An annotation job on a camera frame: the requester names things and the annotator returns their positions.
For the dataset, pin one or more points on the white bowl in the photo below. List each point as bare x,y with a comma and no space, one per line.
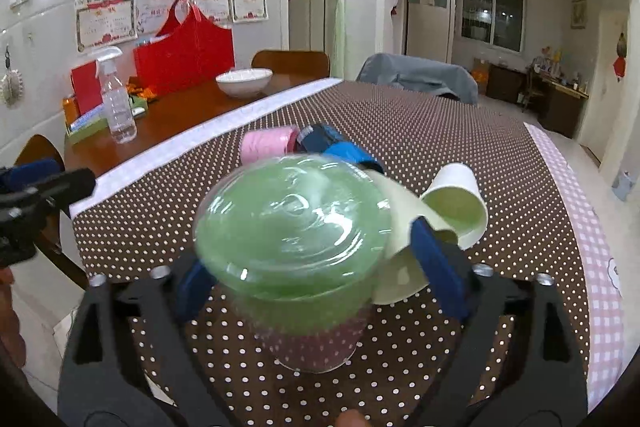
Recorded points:
244,82

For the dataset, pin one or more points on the wooden chair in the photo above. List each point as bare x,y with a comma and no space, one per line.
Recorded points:
37,152
290,62

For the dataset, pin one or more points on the crushed white paper cup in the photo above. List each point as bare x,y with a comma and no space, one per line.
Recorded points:
452,207
400,257

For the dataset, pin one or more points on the brown polka dot tablecloth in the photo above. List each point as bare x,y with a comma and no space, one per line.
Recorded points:
400,132

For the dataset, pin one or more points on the wooden chair back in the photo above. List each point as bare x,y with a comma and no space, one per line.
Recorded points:
290,62

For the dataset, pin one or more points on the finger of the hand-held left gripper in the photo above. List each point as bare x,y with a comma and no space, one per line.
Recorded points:
70,187
30,172

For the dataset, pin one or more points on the white refrigerator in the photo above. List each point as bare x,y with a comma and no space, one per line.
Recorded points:
430,27

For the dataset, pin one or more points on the round hanging wall ornament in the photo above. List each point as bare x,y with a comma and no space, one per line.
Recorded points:
10,84

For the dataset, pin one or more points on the dark low cabinet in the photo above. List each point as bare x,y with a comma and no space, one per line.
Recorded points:
505,83

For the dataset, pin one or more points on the blue waste bin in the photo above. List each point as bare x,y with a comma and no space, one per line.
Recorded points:
622,186

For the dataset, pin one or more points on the cluttered dark wooden desk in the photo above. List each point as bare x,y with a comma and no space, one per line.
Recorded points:
557,99

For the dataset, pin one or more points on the pink thread spool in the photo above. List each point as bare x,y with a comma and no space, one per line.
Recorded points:
265,143

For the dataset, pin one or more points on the pink checked cloth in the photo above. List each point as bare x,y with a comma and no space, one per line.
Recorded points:
590,287

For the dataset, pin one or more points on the red hanging wall decoration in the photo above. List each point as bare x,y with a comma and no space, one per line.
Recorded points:
620,57

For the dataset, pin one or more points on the red box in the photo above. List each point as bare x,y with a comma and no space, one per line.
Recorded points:
86,84

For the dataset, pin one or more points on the green tray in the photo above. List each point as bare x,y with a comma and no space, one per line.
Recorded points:
87,129

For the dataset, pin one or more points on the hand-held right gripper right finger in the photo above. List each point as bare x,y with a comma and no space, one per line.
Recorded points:
440,267

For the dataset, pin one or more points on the framed wall picture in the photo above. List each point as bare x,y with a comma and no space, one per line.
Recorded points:
578,13

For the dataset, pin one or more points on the clear plastic cup green lid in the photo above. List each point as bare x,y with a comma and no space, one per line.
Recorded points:
290,227

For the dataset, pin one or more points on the clear spray bottle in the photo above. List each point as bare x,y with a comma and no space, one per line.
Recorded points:
117,107

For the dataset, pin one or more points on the window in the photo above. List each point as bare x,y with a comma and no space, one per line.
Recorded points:
492,19

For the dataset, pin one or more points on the grey jacket on chair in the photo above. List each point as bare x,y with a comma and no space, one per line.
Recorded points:
417,77

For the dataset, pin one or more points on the red gift bag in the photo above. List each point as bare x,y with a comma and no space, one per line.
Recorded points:
190,57

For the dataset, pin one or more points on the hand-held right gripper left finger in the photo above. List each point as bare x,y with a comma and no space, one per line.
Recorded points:
192,289

